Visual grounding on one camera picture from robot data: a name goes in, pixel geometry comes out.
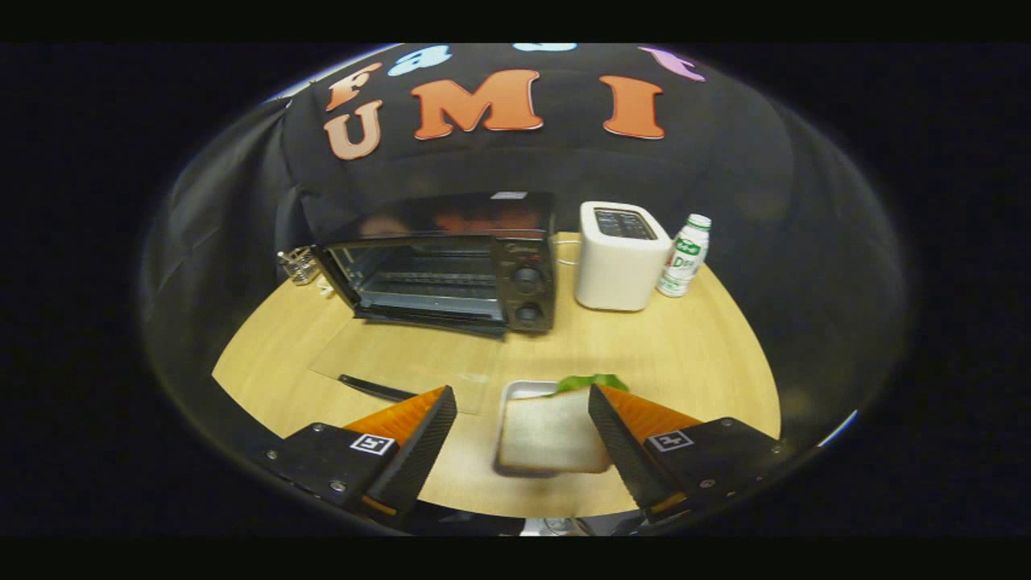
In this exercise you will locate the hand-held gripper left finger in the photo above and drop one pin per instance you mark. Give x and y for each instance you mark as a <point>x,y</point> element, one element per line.
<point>419,455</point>

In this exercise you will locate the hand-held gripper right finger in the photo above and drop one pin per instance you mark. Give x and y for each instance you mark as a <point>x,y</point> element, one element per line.
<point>620,451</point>

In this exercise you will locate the sandwich with lettuce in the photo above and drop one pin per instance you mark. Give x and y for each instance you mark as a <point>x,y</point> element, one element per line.
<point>548,435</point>

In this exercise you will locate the black toaster oven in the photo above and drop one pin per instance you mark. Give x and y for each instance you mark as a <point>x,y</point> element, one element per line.
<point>527,282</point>

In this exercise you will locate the white pop-up toaster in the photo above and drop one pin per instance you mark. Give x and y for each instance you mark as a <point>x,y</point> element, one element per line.
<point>616,274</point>

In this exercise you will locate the white rectangular tray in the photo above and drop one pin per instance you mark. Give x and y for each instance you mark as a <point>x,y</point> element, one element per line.
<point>515,391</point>

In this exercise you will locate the white green-label drink bottle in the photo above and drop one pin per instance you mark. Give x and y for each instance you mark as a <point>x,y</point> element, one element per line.
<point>683,262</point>

